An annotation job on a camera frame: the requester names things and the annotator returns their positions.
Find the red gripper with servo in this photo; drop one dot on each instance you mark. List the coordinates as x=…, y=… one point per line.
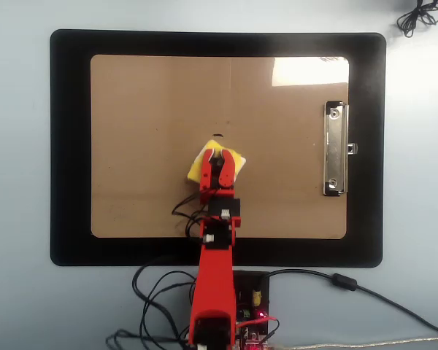
x=219, y=194

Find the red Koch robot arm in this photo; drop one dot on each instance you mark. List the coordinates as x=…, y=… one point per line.
x=215, y=284

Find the brown clipboard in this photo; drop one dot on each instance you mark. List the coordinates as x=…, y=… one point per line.
x=149, y=146

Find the silver metal clipboard clip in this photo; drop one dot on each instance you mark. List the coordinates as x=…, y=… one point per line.
x=335, y=153

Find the black rubber mat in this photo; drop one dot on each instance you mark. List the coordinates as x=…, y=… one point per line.
x=69, y=146

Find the controller circuit board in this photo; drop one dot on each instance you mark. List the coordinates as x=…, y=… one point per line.
x=257, y=328

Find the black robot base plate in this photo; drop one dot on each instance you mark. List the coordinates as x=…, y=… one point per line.
x=250, y=284

